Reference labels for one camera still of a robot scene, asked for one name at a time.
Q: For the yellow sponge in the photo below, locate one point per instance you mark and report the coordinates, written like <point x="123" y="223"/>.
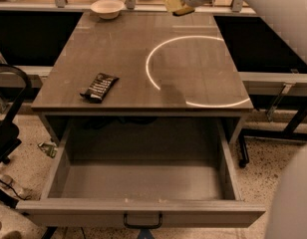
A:
<point x="179" y="8"/>

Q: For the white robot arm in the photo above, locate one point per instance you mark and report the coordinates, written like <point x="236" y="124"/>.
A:
<point x="288" y="18"/>

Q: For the grey cabinet with top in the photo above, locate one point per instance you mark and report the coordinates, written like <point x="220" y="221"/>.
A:
<point x="167" y="66"/>

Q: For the grey open top drawer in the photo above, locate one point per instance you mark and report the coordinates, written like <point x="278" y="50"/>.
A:
<point x="179" y="167"/>

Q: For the blue stand under drawer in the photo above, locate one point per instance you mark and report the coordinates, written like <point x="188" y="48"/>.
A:
<point x="145" y="234"/>

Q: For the white bowl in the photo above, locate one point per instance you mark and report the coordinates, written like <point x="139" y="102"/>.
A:
<point x="108" y="9"/>

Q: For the black snack bar wrapper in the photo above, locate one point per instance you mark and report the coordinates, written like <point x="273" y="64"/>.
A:
<point x="99" y="87"/>

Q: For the green wrapper on floor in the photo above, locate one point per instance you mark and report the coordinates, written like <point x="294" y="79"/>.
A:
<point x="49" y="148"/>

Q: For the black office chair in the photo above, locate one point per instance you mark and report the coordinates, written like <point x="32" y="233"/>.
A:
<point x="8" y="130"/>

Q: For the black drawer handle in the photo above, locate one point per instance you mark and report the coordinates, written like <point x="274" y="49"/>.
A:
<point x="142" y="221"/>

